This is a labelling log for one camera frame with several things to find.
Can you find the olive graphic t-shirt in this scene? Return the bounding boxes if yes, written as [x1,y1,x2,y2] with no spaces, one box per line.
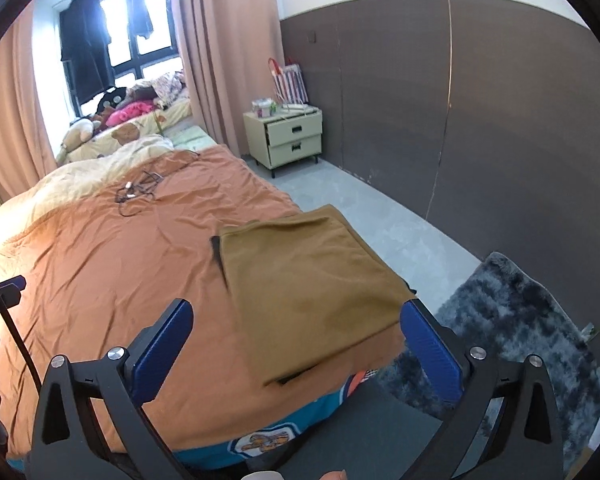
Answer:
[216,205,416,386]

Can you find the pink plush cloth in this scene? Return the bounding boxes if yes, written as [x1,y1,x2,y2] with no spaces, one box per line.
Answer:
[106,101,156,128]

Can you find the white plush toy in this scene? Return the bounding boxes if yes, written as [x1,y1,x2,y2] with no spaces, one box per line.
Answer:
[56,115,102,165]

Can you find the cream yellow blanket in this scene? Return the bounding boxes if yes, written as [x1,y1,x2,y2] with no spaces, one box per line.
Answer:
[0,134,174,245]

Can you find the cream bedside drawer cabinet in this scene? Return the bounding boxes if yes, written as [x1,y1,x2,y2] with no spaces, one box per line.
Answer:
[242,106,323,178]

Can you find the right pink curtain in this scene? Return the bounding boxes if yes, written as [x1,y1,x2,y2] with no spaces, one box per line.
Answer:
[171,0,283,156]

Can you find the left pink curtain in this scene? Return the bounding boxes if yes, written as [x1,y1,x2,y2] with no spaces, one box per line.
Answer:
[0,6,57,202]

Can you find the orange bed duvet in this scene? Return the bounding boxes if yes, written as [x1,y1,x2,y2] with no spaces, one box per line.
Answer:
[0,145,404,451]

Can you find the black cable bundle on bed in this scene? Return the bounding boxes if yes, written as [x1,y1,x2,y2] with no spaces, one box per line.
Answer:
[114,148,202,219]

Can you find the small dark hanging garment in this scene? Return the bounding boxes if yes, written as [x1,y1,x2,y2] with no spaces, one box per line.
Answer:
[130,0,154,39]

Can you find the dark blue shaggy rug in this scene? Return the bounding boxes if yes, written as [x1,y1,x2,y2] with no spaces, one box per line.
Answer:
[374,250,600,476]

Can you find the dark hanging coat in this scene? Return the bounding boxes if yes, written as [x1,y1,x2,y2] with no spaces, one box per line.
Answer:
[59,0,114,106]

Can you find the striped gift bag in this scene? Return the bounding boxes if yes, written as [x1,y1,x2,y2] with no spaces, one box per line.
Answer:
[268,58,309,105]

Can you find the pink curtain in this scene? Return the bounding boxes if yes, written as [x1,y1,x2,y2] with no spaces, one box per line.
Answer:
[171,0,283,156]
[0,6,57,202]

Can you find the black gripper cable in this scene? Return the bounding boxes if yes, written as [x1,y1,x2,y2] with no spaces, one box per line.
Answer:
[0,259,42,399]

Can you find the black folded clothes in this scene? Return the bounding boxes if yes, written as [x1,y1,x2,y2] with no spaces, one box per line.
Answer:
[210,235,228,288]

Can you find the black round plush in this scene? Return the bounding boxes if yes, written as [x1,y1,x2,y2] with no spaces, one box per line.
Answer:
[96,87,128,113]

